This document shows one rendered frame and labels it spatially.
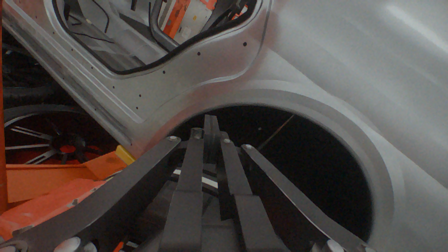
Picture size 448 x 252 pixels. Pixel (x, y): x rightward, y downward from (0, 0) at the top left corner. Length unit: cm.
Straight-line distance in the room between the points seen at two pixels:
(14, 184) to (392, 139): 89
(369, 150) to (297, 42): 33
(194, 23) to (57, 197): 495
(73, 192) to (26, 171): 41
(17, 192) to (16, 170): 8
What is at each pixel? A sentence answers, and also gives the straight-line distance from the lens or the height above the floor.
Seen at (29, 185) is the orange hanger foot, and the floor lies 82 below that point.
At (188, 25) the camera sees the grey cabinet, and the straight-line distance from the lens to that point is 514.
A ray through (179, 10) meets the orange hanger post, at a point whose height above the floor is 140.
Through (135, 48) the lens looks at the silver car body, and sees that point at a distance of 181.
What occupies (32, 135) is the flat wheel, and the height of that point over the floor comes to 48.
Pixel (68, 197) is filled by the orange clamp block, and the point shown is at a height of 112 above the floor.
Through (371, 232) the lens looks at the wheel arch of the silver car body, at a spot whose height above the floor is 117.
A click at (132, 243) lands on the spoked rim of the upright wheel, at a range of 31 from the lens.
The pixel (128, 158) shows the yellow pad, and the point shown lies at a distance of 81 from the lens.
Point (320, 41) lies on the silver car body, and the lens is 47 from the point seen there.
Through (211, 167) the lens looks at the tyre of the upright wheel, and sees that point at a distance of 28.
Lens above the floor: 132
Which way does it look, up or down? 22 degrees down
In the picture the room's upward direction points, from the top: 37 degrees clockwise
